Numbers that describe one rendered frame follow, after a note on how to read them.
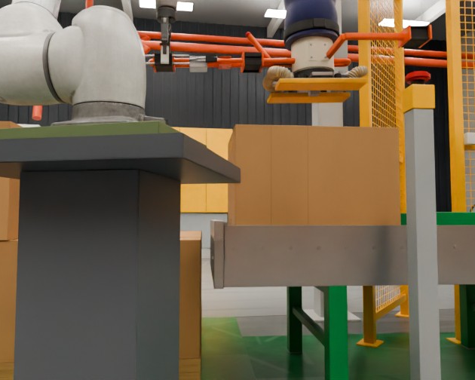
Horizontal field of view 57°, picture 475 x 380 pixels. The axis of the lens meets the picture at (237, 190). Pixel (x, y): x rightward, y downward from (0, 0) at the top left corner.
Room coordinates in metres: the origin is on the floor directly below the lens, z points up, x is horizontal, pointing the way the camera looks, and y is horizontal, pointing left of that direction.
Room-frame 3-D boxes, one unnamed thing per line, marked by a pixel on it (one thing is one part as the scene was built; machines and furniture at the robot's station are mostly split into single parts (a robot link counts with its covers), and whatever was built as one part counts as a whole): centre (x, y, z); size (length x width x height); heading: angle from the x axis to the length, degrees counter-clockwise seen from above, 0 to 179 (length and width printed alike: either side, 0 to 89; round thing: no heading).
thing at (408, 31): (1.51, -0.63, 1.26); 0.09 x 0.08 x 0.05; 5
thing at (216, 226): (1.71, 0.08, 0.58); 0.70 x 0.03 x 0.06; 4
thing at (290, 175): (1.75, -0.27, 0.75); 0.60 x 0.40 x 0.40; 95
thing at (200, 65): (1.70, 0.16, 1.23); 0.07 x 0.07 x 0.04; 5
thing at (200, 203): (9.30, 1.26, 1.24); 2.22 x 0.91 x 2.48; 99
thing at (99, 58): (0.95, 0.30, 0.97); 0.18 x 0.16 x 0.22; 87
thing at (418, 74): (1.25, -0.53, 1.02); 0.07 x 0.07 x 0.04
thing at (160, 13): (1.69, 0.28, 1.39); 0.08 x 0.07 x 0.09; 4
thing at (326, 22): (1.74, -0.30, 1.37); 0.23 x 0.23 x 0.04
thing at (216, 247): (1.71, 0.09, 0.47); 0.70 x 0.03 x 0.15; 4
